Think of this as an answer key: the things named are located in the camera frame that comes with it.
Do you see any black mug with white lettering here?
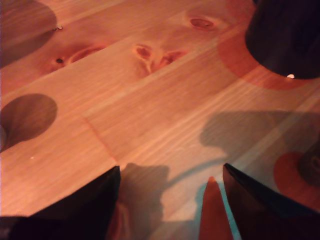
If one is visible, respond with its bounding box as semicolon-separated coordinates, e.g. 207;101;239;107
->
244;0;320;80

